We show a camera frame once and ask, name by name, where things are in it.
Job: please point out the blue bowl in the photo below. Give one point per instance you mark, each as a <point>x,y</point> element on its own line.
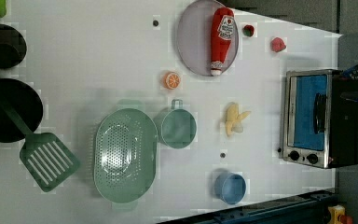
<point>230,187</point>

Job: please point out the silver toaster oven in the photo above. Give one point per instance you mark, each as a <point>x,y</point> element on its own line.
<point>320,128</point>

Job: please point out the green oval colander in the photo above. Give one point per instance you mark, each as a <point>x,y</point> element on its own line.
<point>125,153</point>

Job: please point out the green mug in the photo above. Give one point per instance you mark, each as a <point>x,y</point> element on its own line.
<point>176,126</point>

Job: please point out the black cylindrical cup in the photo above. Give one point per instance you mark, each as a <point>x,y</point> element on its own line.
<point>13,47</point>

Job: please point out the orange slice toy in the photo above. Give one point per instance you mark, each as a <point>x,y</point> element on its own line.
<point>171,80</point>

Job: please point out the red plush ketchup bottle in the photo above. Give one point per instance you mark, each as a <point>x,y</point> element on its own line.
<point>221,33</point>

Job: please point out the yellow red toy block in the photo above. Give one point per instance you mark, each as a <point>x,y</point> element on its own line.
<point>338,215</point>

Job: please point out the green slotted spatula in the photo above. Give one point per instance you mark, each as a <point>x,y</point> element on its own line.
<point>45,156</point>

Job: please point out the grey round plate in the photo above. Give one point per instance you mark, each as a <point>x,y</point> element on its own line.
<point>193,37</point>

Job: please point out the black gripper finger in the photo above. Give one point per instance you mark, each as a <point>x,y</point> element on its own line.
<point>350,96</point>

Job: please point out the pink plush strawberry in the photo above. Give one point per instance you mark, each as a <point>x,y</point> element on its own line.
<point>277,44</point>

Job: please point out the yellow plush peeled banana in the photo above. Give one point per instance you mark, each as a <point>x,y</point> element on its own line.
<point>234,118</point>

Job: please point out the black frying pan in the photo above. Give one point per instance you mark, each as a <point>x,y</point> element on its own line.
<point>27,103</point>

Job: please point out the red green plush tomato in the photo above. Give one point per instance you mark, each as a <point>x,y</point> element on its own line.
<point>248,30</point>

